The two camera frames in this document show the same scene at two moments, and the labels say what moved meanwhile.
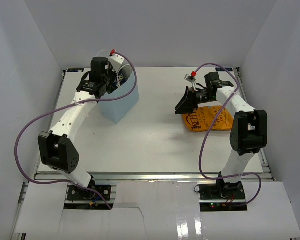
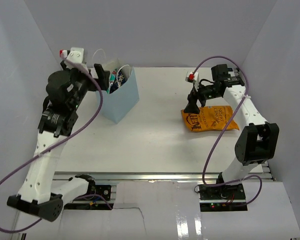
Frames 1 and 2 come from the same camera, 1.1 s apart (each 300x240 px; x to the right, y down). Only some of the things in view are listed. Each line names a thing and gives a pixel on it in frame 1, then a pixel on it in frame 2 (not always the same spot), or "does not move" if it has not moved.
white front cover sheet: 158,210 does not move
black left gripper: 112,73 to 103,76
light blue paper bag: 115,110 does not move
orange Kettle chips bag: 204,118 does not move
